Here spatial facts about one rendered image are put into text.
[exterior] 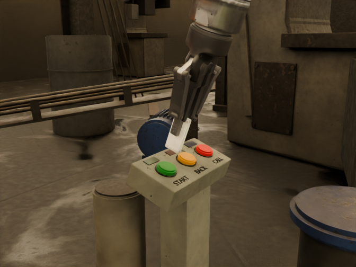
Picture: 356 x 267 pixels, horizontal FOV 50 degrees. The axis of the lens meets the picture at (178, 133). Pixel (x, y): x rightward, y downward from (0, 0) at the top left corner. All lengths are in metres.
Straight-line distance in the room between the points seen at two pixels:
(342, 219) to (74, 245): 1.12
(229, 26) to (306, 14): 2.37
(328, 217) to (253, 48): 2.05
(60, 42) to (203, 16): 2.85
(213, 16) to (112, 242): 0.54
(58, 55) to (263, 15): 1.72
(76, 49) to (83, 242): 2.01
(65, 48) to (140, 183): 2.73
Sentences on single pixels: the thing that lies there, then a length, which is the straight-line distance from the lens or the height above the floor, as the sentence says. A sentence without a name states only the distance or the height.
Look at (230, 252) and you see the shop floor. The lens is 1.65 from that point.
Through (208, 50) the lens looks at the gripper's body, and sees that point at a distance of 0.63.
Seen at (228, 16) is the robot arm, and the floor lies 0.89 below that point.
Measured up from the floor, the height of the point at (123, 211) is 0.48.
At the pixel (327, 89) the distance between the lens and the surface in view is 2.63.
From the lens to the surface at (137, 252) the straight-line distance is 0.93.
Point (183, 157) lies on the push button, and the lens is 0.80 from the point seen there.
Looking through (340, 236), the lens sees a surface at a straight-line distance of 0.97.
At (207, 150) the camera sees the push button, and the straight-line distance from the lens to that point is 0.86.
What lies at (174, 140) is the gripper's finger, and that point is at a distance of 0.72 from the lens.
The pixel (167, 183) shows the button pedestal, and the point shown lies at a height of 0.59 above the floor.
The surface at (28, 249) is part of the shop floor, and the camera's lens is 1.77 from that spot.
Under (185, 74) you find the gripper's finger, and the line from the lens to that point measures 0.61.
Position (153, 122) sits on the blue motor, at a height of 0.31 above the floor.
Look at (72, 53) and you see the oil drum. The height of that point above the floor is 0.73.
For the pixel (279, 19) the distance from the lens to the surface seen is 2.80.
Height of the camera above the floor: 0.85
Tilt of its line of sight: 14 degrees down
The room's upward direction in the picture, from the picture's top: straight up
